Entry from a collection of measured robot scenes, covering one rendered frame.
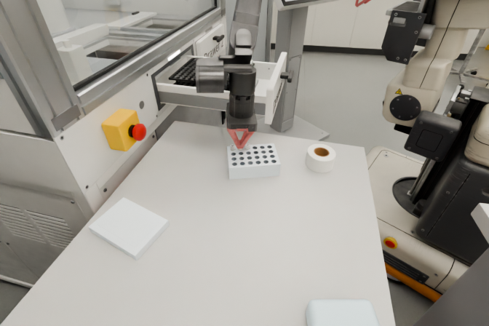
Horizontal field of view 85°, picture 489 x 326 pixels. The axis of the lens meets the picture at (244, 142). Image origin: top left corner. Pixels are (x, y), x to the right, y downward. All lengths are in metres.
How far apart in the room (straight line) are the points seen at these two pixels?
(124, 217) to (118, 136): 0.17
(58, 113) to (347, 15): 3.62
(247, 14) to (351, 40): 3.41
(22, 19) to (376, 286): 0.69
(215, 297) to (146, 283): 0.12
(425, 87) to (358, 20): 2.87
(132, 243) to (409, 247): 1.04
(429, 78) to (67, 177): 1.09
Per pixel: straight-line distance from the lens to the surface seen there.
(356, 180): 0.70
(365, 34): 3.99
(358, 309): 0.48
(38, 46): 0.55
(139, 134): 0.64
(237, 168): 0.63
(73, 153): 0.61
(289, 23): 1.77
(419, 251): 1.30
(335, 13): 3.87
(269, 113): 0.72
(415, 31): 1.07
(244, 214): 0.59
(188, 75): 0.86
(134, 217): 0.60
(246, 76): 0.56
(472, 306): 0.91
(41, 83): 0.55
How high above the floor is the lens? 1.22
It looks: 37 degrees down
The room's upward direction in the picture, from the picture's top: straight up
